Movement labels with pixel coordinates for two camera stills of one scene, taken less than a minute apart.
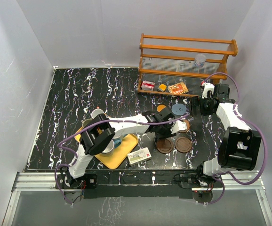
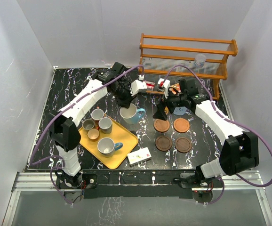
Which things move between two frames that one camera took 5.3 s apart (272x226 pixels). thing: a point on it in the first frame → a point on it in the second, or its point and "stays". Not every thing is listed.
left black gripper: x=167 y=133 → x=126 y=102
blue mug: x=117 y=140 → x=132 y=115
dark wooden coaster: x=183 y=144 stays
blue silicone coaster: x=179 y=109 stays
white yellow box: x=139 y=156 stays
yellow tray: x=128 y=142 stays
